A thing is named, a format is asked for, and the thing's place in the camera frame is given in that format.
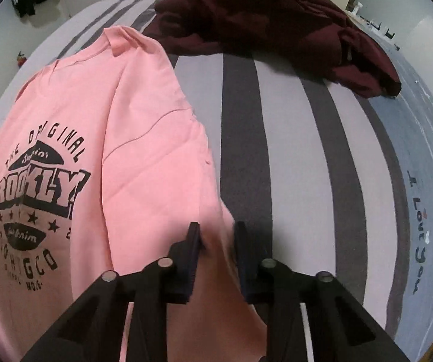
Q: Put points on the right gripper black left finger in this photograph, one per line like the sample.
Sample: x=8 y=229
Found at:
x=124 y=317

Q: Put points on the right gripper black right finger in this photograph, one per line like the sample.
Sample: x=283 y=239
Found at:
x=308 y=317

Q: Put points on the pink printed t-shirt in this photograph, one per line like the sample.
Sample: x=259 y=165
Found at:
x=103 y=166

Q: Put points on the striped grey bed sheet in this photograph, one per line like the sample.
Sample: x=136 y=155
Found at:
x=327 y=180

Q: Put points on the red fire extinguisher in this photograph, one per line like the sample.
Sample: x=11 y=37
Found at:
x=21 y=59

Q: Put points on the maroon garment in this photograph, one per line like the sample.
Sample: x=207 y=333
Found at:
x=315 y=35

